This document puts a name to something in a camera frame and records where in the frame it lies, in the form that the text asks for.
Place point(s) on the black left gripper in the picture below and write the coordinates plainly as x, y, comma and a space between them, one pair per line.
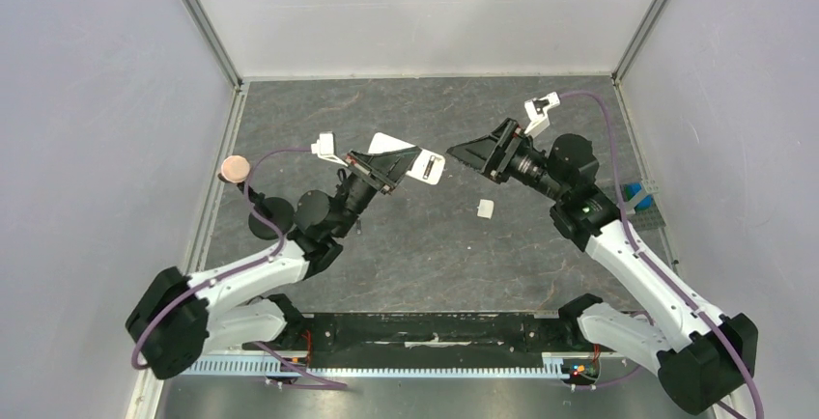
386, 170

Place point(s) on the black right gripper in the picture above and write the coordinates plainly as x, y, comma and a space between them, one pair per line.
505, 152

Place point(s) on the red and white remote control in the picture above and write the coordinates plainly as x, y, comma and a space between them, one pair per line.
382, 143

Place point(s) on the white battery cover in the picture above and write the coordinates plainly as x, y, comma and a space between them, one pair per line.
485, 209

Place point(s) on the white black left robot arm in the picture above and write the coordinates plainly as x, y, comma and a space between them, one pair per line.
181, 317

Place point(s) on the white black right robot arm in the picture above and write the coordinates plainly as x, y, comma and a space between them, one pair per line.
698, 353

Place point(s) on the black stand with pink knob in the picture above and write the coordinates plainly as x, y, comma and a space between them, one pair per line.
235, 169

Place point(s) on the grey lego baseplate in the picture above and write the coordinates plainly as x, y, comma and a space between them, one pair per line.
644, 215

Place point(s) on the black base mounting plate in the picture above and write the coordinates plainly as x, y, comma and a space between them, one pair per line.
429, 340

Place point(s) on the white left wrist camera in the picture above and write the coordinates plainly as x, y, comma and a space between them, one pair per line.
324, 148

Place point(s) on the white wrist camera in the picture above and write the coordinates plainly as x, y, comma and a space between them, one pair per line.
537, 111
324, 148

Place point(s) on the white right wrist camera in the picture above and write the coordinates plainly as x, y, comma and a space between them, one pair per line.
537, 111

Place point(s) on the light blue toothed cable duct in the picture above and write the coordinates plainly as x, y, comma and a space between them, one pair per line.
264, 365

